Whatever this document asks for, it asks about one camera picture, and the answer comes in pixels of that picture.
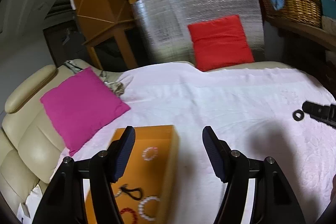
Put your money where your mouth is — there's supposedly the magenta cushion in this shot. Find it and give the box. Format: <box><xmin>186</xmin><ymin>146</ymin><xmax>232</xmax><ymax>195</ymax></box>
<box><xmin>40</xmin><ymin>68</ymin><xmax>130</xmax><ymax>156</ymax></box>

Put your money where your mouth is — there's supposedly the wicker basket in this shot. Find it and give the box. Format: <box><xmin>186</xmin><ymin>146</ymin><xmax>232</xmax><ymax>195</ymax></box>
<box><xmin>262</xmin><ymin>0</ymin><xmax>322</xmax><ymax>28</ymax></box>

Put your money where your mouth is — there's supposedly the black scrunchie ring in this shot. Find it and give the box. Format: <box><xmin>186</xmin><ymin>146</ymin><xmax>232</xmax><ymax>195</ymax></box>
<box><xmin>292</xmin><ymin>109</ymin><xmax>305</xmax><ymax>122</ymax></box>

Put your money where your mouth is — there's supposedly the patterned grey white cloth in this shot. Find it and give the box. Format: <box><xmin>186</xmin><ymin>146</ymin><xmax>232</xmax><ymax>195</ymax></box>
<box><xmin>63</xmin><ymin>60</ymin><xmax>126</xmax><ymax>97</ymax></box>

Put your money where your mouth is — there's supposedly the small white bead bracelet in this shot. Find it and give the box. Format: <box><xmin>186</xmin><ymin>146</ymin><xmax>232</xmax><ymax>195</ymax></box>
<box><xmin>141</xmin><ymin>146</ymin><xmax>160</xmax><ymax>162</ymax></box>

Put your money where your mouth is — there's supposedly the cream leather sofa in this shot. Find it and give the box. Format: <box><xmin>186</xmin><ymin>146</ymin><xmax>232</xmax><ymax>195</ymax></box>
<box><xmin>0</xmin><ymin>58</ymin><xmax>127</xmax><ymax>217</ymax></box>

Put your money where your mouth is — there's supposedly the white pearl bead bracelet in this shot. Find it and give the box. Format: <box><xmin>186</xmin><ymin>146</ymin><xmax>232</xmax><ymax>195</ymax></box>
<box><xmin>137</xmin><ymin>195</ymin><xmax>161</xmax><ymax>222</ymax></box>

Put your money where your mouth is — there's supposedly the red cushion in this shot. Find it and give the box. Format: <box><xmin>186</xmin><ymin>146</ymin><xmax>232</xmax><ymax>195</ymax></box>
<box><xmin>187</xmin><ymin>15</ymin><xmax>255</xmax><ymax>72</ymax></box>

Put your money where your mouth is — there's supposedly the black hair tie loop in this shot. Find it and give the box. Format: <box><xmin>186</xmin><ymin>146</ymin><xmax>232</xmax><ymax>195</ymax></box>
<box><xmin>120</xmin><ymin>183</ymin><xmax>144</xmax><ymax>201</ymax></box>

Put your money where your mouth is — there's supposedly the wooden shelf rack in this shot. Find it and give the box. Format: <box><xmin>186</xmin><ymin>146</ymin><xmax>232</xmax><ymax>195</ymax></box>
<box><xmin>265</xmin><ymin>16</ymin><xmax>336</xmax><ymax>52</ymax></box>

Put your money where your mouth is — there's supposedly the red bead bracelet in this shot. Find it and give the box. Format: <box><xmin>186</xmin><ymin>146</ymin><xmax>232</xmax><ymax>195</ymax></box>
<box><xmin>119</xmin><ymin>207</ymin><xmax>139</xmax><ymax>224</ymax></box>

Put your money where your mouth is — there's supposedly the orange cardboard box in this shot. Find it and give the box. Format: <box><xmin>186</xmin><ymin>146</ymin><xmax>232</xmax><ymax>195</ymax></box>
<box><xmin>84</xmin><ymin>124</ymin><xmax>181</xmax><ymax>224</ymax></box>

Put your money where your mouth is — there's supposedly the silver foil insulation sheet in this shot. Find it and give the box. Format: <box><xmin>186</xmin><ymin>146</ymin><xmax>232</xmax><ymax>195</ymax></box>
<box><xmin>133</xmin><ymin>0</ymin><xmax>265</xmax><ymax>64</ymax></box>

